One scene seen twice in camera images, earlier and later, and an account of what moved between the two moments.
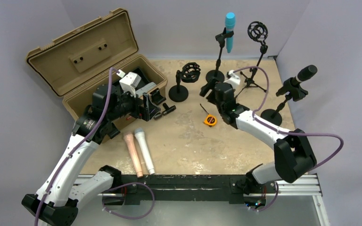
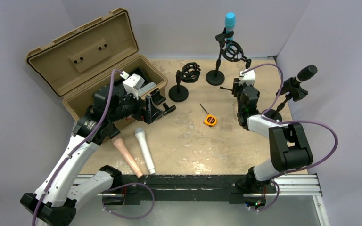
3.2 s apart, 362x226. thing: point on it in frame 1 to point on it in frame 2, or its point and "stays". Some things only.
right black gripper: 205,89 to 236,86
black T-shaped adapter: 168,110 stays
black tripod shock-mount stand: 258,31 to 232,51
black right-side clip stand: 271,116 stays
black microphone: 306,73 stays
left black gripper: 147,110 stays
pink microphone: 129,137 to 118,141
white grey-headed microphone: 140,135 stays
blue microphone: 229,23 stays
